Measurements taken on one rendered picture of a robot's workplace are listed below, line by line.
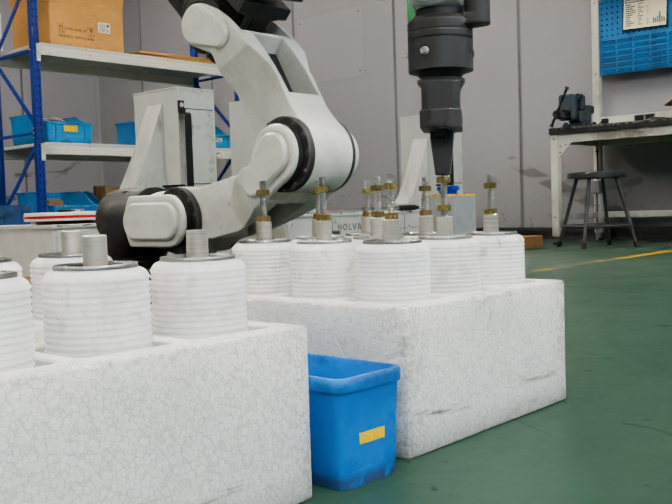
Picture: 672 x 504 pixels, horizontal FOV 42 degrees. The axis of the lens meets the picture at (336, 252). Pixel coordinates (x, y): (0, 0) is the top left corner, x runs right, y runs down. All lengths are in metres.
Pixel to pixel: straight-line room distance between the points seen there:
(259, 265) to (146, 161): 2.41
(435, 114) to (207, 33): 0.74
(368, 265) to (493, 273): 0.25
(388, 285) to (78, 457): 0.48
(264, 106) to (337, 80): 6.39
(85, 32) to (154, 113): 2.94
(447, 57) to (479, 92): 5.97
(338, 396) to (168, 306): 0.20
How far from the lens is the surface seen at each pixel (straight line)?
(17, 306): 0.74
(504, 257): 1.27
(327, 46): 8.22
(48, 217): 3.37
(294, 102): 1.67
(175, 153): 3.62
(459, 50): 1.20
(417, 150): 5.01
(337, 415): 0.93
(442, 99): 1.18
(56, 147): 6.27
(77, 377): 0.74
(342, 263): 1.16
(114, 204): 2.08
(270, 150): 1.63
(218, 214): 1.81
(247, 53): 1.73
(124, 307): 0.79
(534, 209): 6.87
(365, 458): 0.97
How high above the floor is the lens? 0.30
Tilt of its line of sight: 3 degrees down
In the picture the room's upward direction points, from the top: 2 degrees counter-clockwise
